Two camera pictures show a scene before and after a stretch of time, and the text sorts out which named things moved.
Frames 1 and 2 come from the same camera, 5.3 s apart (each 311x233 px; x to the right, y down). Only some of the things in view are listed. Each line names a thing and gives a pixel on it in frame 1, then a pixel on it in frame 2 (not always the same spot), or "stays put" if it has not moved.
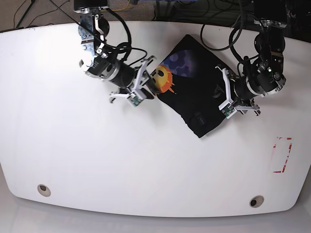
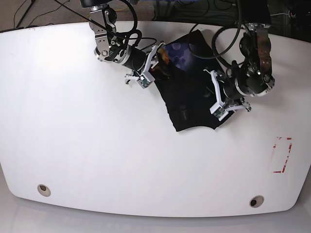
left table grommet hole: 43,190 stays put
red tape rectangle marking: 279,138 stays put
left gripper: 135,93 to 141,61
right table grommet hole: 256,201 stays put
